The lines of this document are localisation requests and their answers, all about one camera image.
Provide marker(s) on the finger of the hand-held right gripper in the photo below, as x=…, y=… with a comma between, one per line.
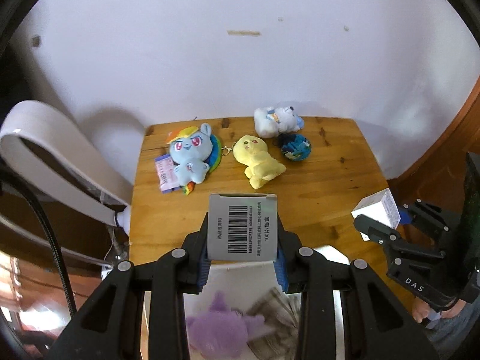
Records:
x=378, y=230
x=425, y=213

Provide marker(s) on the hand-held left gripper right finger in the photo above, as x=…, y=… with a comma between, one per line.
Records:
x=280, y=270

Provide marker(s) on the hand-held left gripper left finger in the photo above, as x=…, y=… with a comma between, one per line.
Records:
x=203, y=266

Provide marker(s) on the small white carton box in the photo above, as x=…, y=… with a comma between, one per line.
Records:
x=378, y=204

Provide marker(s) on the white plastic storage bin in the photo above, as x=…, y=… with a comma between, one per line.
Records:
x=232, y=277

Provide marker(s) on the grey barcode cardboard box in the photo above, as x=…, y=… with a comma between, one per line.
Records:
x=240, y=228

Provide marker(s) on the pink tissue packet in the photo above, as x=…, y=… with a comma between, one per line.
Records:
x=165, y=172

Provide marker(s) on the yellow plush toy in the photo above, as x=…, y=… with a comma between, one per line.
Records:
x=255, y=157

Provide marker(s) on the blue rainbow pony plush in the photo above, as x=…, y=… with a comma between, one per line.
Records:
x=189, y=150

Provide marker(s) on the round blue patterned pouch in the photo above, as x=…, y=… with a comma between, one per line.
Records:
x=295, y=146

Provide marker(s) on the white bear plush blue bow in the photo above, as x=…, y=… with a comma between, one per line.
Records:
x=270, y=120

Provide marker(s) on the person's right hand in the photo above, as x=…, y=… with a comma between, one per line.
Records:
x=422, y=313

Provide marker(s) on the plaid fabric piece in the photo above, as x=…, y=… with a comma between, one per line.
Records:
x=277, y=307

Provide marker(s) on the blue grey clothing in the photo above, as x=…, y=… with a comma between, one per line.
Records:
x=457, y=326

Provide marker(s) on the purple plush toy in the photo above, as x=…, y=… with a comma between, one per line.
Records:
x=217, y=326

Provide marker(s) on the white bladeless fan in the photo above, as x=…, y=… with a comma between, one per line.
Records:
x=56, y=135

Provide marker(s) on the brown wooden wall panel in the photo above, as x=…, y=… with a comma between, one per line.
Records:
x=442, y=146

